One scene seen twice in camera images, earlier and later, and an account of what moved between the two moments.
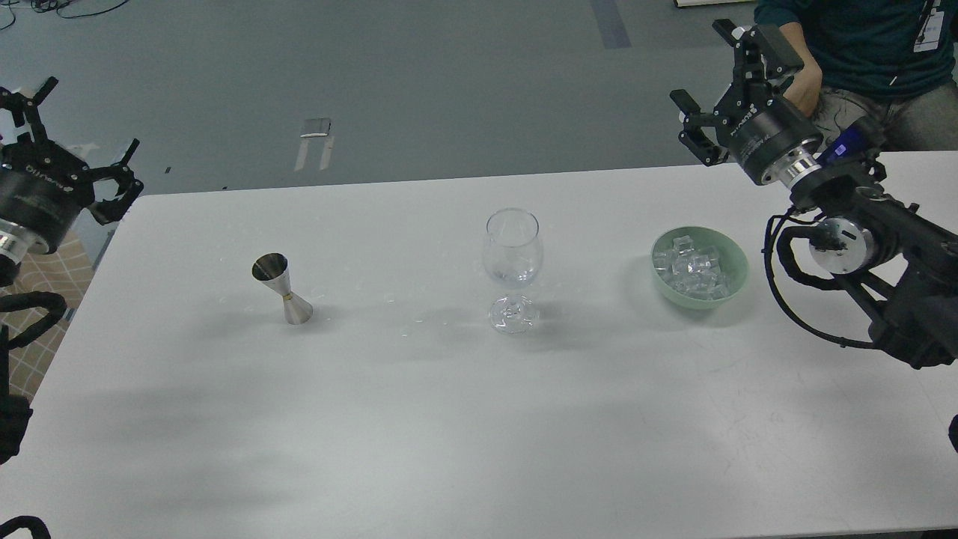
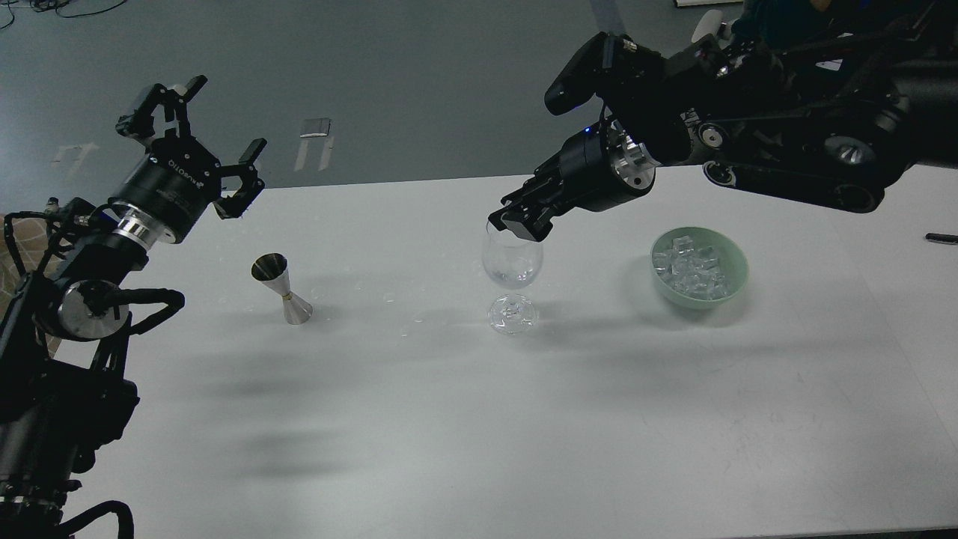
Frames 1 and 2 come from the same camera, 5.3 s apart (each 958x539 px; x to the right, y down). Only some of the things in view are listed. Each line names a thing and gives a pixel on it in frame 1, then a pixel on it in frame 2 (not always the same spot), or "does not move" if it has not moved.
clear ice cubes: x=695 y=272 does not move
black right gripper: x=756 y=129 to x=590 y=171
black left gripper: x=43 y=186 to x=173 y=187
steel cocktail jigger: x=272 y=269 does not move
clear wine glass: x=513 y=256 does not move
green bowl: x=697 y=267 does not move
